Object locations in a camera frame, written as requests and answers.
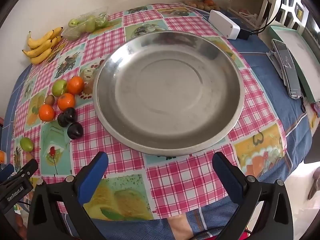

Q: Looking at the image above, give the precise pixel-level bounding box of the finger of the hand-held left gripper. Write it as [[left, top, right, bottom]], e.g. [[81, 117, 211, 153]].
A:
[[0, 164, 14, 182], [14, 159, 39, 181]]

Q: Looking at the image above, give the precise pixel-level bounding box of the round stainless steel plate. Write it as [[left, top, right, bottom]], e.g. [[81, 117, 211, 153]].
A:
[[92, 29, 245, 155]]

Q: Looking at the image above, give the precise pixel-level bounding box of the clear bag of green jujubes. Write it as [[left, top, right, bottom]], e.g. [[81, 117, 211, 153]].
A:
[[61, 7, 110, 40]]

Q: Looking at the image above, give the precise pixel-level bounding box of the pink checkered printed tablecloth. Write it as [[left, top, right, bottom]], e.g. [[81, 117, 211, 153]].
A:
[[11, 4, 287, 222]]

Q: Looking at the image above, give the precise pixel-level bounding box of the white plastic shelf rack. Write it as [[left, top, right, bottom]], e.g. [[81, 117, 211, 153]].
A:
[[236, 0, 280, 28]]

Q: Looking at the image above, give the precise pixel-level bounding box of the pile of longans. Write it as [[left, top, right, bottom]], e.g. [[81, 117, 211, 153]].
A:
[[186, 1, 220, 11]]

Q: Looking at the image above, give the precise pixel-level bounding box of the white box with green edge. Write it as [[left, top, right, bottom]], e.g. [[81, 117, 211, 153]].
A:
[[269, 25, 320, 104]]

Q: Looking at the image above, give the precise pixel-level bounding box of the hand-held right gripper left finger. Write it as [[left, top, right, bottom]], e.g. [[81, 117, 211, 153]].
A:
[[27, 151, 109, 240]]

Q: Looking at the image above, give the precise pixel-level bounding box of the black power adapter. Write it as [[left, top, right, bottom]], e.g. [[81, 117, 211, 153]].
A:
[[236, 27, 252, 40]]

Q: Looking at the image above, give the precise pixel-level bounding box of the white phone stand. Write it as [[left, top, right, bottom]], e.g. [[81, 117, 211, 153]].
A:
[[265, 50, 288, 84]]

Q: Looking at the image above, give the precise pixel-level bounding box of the plain green jujube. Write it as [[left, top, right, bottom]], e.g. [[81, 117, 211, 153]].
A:
[[20, 137, 34, 152]]

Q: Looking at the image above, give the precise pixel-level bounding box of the blue woven table cover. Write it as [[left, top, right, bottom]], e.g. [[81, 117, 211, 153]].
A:
[[0, 5, 313, 240]]

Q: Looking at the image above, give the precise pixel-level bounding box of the dark cherry with stem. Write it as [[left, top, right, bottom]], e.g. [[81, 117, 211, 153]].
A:
[[67, 122, 84, 140]]

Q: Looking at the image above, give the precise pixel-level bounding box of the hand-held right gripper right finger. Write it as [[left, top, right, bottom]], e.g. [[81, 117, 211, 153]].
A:
[[212, 151, 294, 240]]

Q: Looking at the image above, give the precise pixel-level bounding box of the smartphone with dark screen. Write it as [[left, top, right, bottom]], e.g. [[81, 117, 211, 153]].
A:
[[271, 39, 303, 100]]

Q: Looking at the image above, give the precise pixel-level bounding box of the white rectangular plastic box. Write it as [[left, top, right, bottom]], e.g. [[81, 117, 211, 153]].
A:
[[208, 9, 241, 40]]

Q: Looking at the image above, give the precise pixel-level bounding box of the yellow banana bunch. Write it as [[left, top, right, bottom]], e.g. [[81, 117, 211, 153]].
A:
[[22, 27, 63, 65]]

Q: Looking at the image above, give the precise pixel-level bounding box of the white window grille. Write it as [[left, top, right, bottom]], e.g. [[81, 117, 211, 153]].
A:
[[276, 0, 312, 30]]

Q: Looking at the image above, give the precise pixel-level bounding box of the pink plastic bag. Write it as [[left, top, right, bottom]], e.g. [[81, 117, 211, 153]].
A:
[[237, 9, 258, 22]]

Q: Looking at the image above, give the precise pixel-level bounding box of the orange tangerine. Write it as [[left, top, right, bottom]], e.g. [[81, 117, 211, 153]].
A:
[[38, 104, 55, 122], [58, 93, 76, 111], [67, 76, 85, 95]]

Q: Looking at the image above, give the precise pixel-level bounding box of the green round apple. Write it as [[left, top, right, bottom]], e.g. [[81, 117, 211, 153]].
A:
[[52, 79, 68, 97]]

